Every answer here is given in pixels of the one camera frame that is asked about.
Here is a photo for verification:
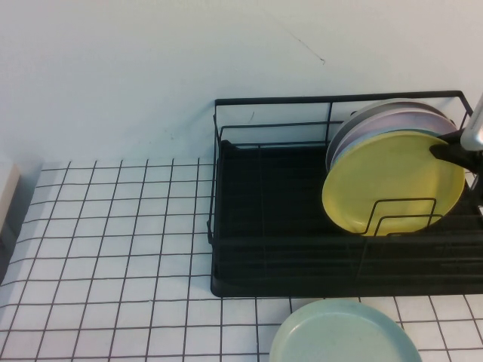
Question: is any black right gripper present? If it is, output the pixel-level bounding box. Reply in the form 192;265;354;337
429;130;483;173

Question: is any yellow round plate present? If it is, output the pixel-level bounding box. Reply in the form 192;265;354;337
321;130;467;237

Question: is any pink round plate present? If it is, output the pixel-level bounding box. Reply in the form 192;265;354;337
327;109;460;159

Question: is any grey round plate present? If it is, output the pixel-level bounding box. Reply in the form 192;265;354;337
326;98;454;161

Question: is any light blue round plate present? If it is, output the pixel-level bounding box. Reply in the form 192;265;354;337
325;127;448;178

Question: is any mint green round plate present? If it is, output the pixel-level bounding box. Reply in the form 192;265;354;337
268;299;423;362

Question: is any black plastic drip tray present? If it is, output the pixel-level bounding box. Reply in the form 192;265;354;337
210;140;483;299

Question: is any white black-grid tablecloth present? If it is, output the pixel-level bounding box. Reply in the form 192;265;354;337
0;158;483;362

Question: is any beige block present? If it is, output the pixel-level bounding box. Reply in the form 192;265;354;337
0;160;24;242

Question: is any black wire dish rack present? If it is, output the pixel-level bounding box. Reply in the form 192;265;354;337
206;89;483;299

